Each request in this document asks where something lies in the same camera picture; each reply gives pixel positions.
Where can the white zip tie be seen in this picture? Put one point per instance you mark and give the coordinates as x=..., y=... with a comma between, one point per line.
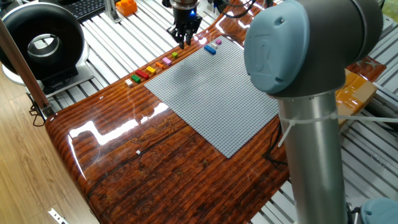
x=367, y=119

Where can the black round object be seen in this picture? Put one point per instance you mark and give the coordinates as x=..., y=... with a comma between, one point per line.
x=166, y=3

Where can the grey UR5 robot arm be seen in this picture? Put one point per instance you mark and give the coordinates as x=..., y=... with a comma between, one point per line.
x=314, y=155

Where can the yellow Lego brick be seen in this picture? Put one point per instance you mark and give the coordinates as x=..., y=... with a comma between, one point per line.
x=151, y=70

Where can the small lime Lego brick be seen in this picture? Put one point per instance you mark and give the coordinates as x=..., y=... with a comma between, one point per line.
x=175, y=55

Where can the thin orange Lego brick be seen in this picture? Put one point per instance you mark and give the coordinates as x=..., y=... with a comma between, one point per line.
x=159, y=65

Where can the pink Lego brick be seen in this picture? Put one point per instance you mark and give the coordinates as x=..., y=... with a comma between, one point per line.
x=167, y=61

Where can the brown slanted post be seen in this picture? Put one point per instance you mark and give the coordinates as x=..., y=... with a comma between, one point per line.
x=21, y=63

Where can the green Lego brick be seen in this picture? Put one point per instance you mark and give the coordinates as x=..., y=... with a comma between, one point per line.
x=135, y=79

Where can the grey Lego baseplate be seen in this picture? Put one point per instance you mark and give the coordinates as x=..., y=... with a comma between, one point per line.
x=211, y=99

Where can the narrow white Lego brick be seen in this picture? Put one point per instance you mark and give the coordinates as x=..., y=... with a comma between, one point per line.
x=214, y=45

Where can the taped cardboard box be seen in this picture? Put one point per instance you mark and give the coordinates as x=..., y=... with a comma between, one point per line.
x=354, y=96

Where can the orange Duplo brick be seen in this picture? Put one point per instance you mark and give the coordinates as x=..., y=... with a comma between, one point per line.
x=126, y=7

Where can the aluminium profile post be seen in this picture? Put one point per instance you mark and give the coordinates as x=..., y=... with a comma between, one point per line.
x=110, y=11

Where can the black computer keyboard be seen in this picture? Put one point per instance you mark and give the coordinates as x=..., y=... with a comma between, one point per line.
x=87, y=7

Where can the wide white Lego brick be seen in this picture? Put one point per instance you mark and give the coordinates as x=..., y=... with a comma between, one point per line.
x=129, y=82

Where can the long red Lego brick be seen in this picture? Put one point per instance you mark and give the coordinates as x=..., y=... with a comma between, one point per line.
x=142, y=74

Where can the small purple Lego brick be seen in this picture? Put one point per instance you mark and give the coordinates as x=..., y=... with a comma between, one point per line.
x=218, y=41

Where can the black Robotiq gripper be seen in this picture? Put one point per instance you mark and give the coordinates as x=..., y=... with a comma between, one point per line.
x=186, y=18

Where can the long blue Lego brick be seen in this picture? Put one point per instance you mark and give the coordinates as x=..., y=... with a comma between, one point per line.
x=210, y=49

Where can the metal floor bracket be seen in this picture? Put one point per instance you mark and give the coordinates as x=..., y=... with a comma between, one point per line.
x=57, y=216

